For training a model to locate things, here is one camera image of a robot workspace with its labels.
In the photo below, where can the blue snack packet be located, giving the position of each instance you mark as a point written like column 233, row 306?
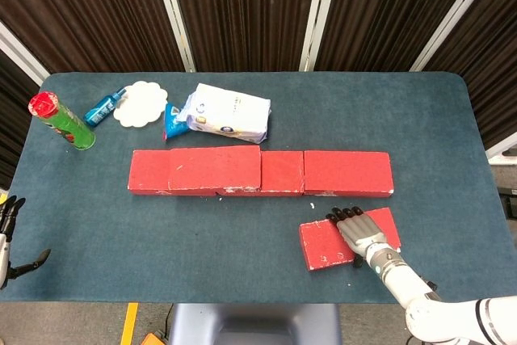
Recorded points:
column 171, row 124

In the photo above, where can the blue felt table cover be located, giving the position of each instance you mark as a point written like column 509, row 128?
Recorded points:
column 222, row 248

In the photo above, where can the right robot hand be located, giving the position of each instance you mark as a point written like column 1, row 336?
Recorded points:
column 361, row 232

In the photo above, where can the black device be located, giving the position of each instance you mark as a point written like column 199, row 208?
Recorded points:
column 509, row 203

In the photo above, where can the red brick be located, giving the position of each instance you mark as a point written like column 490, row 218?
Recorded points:
column 149, row 169
column 214, row 167
column 323, row 244
column 282, row 171
column 348, row 172

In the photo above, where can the white flower-shaped plate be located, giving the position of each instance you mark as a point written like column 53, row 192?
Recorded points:
column 141, row 104

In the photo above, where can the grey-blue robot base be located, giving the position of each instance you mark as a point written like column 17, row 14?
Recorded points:
column 254, row 326

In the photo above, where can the blue spray bottle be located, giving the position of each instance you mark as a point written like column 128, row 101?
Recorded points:
column 101, row 108

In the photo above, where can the white tissue pack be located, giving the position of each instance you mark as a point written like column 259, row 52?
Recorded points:
column 230, row 112

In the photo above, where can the yellow floor tape strip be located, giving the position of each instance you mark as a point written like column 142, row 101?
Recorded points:
column 129, row 325

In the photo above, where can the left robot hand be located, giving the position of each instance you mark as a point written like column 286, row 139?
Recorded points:
column 4, row 256

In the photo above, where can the brown ribbed partition panel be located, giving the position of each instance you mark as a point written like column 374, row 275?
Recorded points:
column 387, row 9
column 493, row 58
column 89, row 9
column 246, row 9
column 12, row 119

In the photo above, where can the orange box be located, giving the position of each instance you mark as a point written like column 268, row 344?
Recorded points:
column 154, row 339

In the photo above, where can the green chips can red lid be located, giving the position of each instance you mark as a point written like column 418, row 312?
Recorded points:
column 70, row 124

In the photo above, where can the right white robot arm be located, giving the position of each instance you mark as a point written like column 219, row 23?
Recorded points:
column 408, row 284

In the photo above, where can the white partition post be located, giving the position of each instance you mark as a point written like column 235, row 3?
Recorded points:
column 320, row 13
column 454, row 15
column 173, row 13
column 20, row 54

